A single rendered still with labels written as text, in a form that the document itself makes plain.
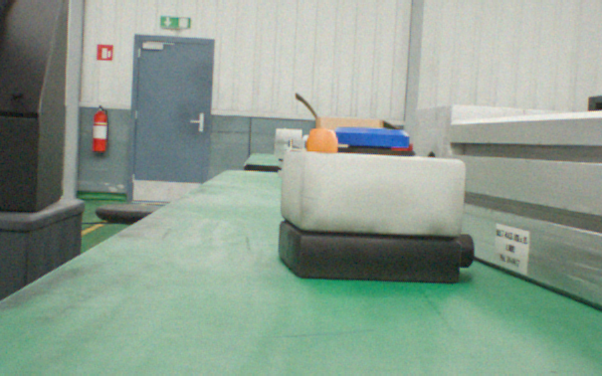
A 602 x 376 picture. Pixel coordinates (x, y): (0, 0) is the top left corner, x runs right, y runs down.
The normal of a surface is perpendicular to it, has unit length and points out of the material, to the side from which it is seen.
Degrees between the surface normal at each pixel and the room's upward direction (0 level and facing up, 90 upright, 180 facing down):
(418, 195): 90
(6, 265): 90
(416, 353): 0
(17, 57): 45
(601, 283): 90
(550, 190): 90
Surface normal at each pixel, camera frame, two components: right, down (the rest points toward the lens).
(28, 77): 0.12, -0.66
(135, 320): 0.06, -1.00
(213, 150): 0.03, 0.05
